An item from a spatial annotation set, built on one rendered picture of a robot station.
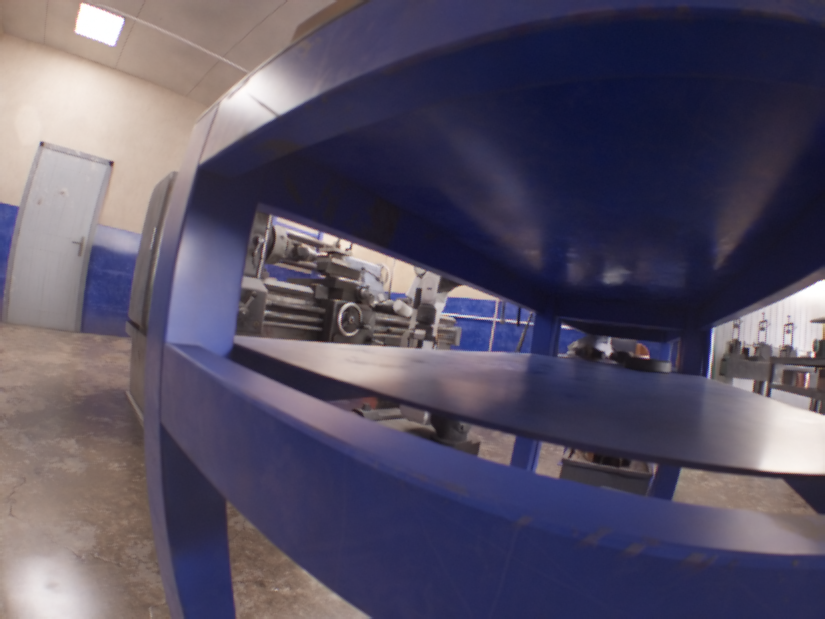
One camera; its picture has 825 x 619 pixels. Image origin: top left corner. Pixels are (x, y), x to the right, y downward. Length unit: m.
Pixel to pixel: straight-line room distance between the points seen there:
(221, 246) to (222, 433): 0.15
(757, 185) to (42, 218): 5.21
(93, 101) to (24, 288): 2.43
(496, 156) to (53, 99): 5.42
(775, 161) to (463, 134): 0.25
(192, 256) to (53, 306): 4.78
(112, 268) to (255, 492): 4.96
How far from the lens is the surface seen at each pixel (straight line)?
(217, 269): 0.28
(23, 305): 5.07
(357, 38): 0.17
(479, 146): 0.30
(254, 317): 1.91
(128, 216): 5.15
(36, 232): 5.06
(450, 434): 1.74
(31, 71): 5.74
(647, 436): 0.17
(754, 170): 0.33
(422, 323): 1.61
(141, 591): 1.02
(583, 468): 1.47
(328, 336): 2.24
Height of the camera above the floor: 0.71
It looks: 3 degrees up
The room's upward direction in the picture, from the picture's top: 8 degrees clockwise
